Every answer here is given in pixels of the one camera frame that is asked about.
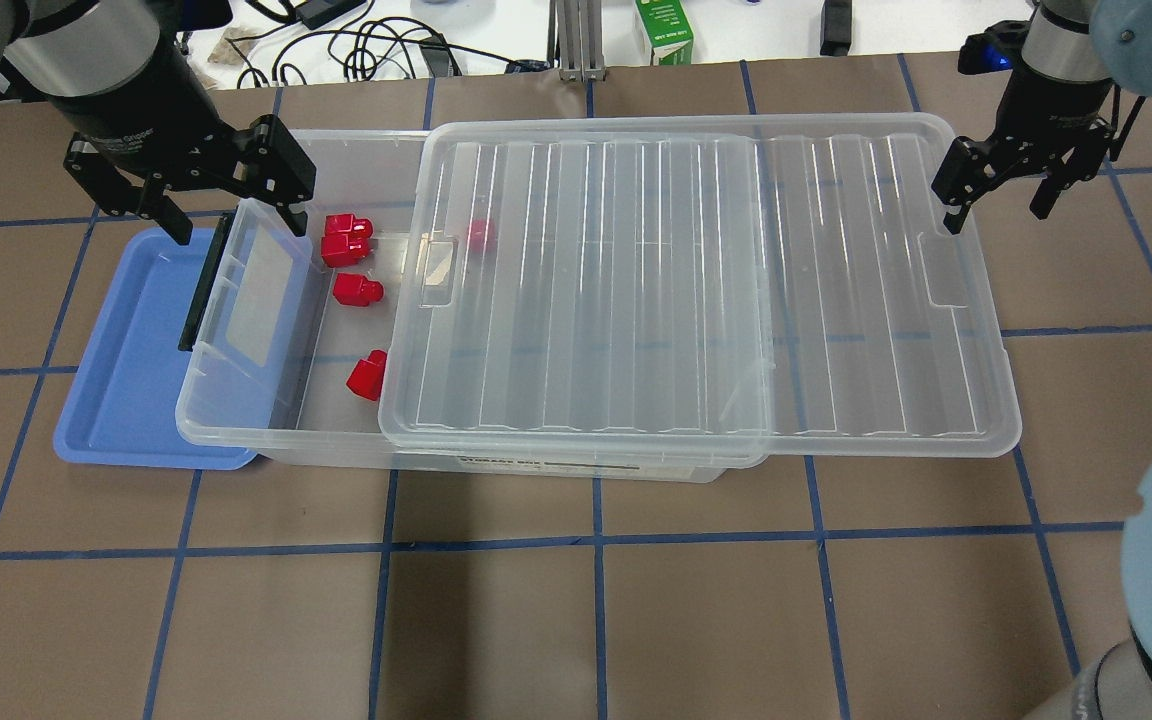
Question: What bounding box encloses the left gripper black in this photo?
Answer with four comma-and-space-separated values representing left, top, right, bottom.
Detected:
41, 29, 317, 247

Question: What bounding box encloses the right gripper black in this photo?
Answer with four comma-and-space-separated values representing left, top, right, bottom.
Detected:
931, 70, 1117, 234

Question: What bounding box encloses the clear plastic box lid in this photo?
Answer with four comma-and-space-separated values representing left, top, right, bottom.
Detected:
378, 111, 1021, 468

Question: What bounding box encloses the red block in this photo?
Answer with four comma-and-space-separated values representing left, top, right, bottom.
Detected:
324, 213, 374, 240
332, 273, 387, 306
346, 348, 388, 402
320, 233, 372, 270
467, 218, 497, 255

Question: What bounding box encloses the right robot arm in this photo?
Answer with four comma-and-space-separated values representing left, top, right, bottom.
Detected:
931, 1, 1152, 233

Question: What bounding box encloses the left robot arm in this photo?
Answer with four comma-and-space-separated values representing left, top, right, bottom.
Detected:
0, 1, 316, 243

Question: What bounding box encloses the clear plastic storage box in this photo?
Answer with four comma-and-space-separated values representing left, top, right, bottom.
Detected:
175, 118, 774, 482

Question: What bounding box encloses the blue plastic tray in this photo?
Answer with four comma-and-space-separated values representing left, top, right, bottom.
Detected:
52, 229, 256, 471

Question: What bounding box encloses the green carton box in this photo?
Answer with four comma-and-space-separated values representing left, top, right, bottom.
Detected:
632, 0, 696, 67

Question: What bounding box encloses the black power adapter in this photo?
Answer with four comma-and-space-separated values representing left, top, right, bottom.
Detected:
291, 0, 369, 31

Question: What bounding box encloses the black box handle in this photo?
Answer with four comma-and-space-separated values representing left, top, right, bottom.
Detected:
179, 211, 236, 353

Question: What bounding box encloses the aluminium frame post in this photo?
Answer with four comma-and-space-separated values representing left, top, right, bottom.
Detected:
548, 0, 605, 82

